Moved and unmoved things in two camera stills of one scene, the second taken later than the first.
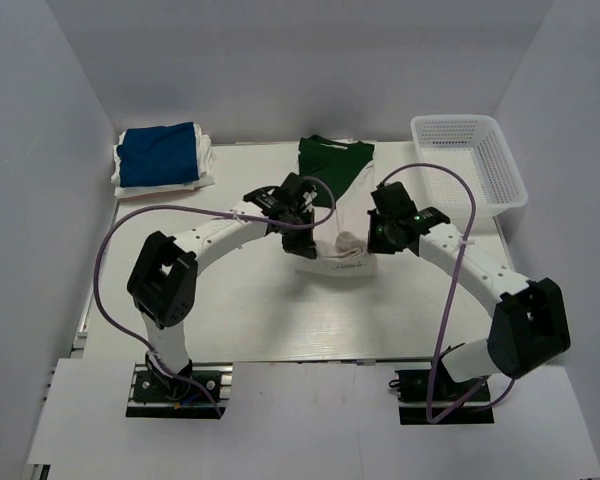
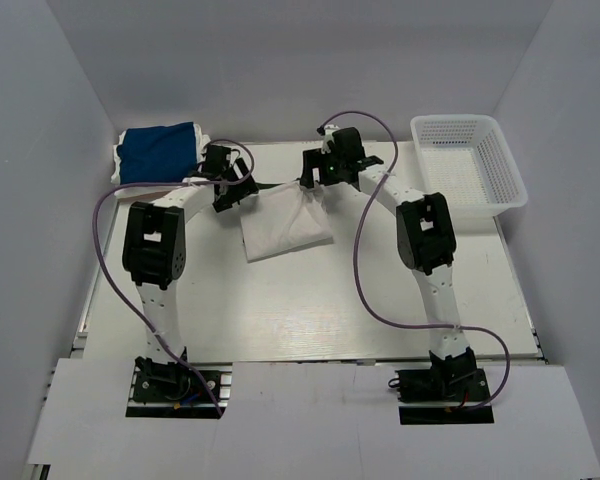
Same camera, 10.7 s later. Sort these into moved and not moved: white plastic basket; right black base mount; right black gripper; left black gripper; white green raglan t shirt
Moved: left black gripper; white green raglan t shirt; right black gripper
Not moved: right black base mount; white plastic basket
